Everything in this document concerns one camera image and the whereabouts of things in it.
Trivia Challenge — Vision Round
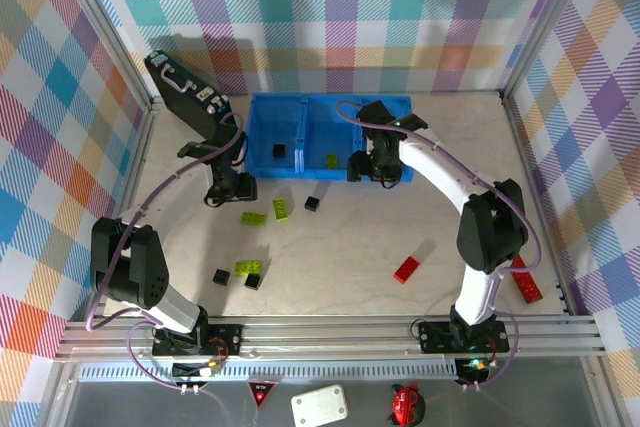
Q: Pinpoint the red lego brick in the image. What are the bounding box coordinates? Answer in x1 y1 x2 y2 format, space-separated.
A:
393 255 422 285

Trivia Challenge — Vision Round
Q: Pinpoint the blue plastic bin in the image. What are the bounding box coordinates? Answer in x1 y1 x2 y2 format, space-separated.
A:
298 94 362 182
352 95 417 185
243 93 306 181

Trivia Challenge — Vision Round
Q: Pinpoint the black briefcase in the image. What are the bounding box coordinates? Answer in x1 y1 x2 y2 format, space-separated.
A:
143 49 240 156

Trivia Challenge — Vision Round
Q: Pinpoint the small electronics board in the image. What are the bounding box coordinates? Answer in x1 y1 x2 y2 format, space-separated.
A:
171 359 222 381
454 355 490 374

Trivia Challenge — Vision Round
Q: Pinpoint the red triangle button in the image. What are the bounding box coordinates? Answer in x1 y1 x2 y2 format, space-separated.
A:
247 380 278 411

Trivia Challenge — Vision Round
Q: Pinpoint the red glitter toy microphone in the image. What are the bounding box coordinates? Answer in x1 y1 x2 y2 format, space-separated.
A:
509 255 545 305

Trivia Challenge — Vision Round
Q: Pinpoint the white rectangular box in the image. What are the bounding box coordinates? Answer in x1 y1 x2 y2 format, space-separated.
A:
290 384 349 427

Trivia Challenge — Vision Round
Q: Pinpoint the red round device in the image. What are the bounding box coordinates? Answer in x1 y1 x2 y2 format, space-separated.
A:
388 381 427 426

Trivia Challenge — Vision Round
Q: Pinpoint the aluminium side rail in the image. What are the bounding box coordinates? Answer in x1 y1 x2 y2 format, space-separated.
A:
499 91 576 318
97 96 161 321

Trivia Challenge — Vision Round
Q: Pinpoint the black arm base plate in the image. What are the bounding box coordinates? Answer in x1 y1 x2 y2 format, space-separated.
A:
417 320 511 354
151 322 245 357

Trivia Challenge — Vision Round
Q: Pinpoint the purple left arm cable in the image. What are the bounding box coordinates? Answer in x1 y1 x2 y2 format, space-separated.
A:
85 111 251 427

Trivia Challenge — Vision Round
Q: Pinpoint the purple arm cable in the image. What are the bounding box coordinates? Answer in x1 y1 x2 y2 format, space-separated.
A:
85 111 251 427
335 99 546 393

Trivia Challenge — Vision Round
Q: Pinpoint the wide aluminium frame beam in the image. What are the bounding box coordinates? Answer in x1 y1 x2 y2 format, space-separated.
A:
54 314 607 362

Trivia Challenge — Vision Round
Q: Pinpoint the aluminium frame post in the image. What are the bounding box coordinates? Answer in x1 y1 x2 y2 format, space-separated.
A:
53 0 157 116
498 0 601 101

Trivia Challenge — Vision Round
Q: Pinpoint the grey slotted cable duct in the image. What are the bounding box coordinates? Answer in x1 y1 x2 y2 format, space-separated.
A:
78 359 459 382

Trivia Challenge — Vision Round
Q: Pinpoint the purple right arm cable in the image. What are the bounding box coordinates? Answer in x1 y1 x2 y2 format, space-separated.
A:
335 99 546 393

